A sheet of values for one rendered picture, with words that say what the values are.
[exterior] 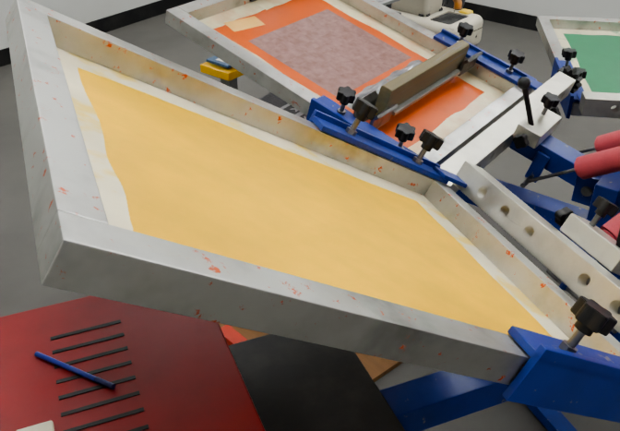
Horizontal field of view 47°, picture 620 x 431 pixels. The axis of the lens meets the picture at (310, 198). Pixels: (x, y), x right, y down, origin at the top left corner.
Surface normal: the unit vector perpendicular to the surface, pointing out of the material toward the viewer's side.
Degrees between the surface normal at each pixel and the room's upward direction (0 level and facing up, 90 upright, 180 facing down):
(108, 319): 0
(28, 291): 0
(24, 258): 0
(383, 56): 15
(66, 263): 90
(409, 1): 92
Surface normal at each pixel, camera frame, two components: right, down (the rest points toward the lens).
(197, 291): 0.37, 0.49
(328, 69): 0.21, -0.73
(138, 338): 0.00, -0.85
